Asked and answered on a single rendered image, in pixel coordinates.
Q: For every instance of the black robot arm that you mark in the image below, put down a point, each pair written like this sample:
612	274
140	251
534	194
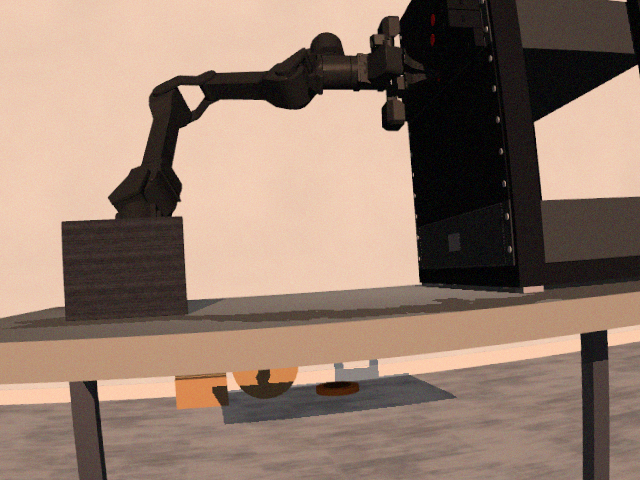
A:
288	87

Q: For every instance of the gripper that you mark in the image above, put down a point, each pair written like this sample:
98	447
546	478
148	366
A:
393	111

